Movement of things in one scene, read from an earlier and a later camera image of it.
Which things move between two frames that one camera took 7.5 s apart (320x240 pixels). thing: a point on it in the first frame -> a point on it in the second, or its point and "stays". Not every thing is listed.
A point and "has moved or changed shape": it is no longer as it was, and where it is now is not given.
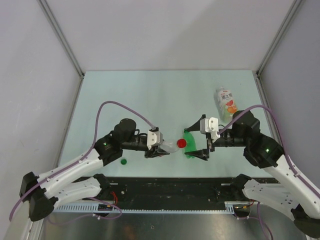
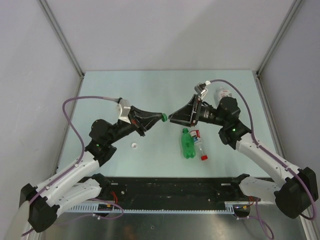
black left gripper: [156, 152] -> [142, 120]
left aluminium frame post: [63, 41] stays
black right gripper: [202, 154] -> [185, 116]
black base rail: [168, 193] stays
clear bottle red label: [169, 146] -> [196, 134]
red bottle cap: [181, 143] has moved or changed shape
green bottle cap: [123, 161] -> [164, 117]
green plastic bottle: [190, 143] stays
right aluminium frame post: [257, 73] stays
